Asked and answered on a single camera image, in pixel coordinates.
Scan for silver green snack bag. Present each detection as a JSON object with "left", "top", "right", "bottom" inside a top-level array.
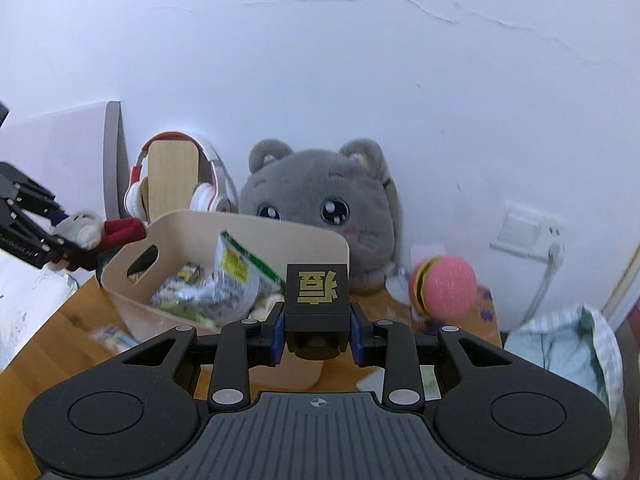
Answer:
[{"left": 149, "top": 231, "right": 285, "bottom": 328}]

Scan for pink burger squishy ball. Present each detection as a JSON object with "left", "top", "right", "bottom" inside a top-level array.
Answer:
[{"left": 409, "top": 256, "right": 477, "bottom": 321}]

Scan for light green striped cloth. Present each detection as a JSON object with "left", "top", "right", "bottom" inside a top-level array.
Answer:
[{"left": 504, "top": 304, "right": 630, "bottom": 479}]

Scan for white power cable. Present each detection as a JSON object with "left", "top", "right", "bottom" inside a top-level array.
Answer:
[{"left": 519, "top": 242, "right": 566, "bottom": 331}]

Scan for white kitty plush toy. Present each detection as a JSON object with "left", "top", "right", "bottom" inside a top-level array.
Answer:
[{"left": 47, "top": 209, "right": 146, "bottom": 272}]

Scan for grey cat plush toy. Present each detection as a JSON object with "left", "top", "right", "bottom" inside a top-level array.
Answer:
[{"left": 239, "top": 139, "right": 399, "bottom": 292}]

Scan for red white headphones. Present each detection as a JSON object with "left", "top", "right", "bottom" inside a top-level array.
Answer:
[{"left": 122, "top": 131, "right": 236, "bottom": 224}]

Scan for green white face mask sachet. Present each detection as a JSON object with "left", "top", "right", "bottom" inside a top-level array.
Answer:
[{"left": 356, "top": 365, "right": 442, "bottom": 402}]

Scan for white bread snack packet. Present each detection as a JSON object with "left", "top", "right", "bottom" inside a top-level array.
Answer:
[{"left": 90, "top": 324, "right": 139, "bottom": 354}]

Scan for light green snack packet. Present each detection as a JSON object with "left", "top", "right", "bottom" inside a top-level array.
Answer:
[{"left": 166, "top": 262, "right": 203, "bottom": 288}]

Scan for beige plastic storage bin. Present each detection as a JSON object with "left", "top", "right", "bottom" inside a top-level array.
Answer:
[{"left": 98, "top": 209, "right": 352, "bottom": 392}]

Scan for white wall socket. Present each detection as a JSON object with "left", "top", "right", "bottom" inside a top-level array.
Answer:
[{"left": 490, "top": 202, "right": 574, "bottom": 262}]

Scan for black cube gold character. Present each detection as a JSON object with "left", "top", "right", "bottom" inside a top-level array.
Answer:
[{"left": 284, "top": 263, "right": 350, "bottom": 361}]

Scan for white purple box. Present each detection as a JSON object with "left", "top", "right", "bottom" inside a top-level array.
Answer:
[{"left": 1, "top": 101, "right": 129, "bottom": 220}]

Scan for white paper stack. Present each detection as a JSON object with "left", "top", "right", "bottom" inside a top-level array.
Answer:
[{"left": 0, "top": 252, "right": 78, "bottom": 370}]

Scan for wooden headphone stand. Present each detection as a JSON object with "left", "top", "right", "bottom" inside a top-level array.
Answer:
[{"left": 146, "top": 140, "right": 200, "bottom": 221}]

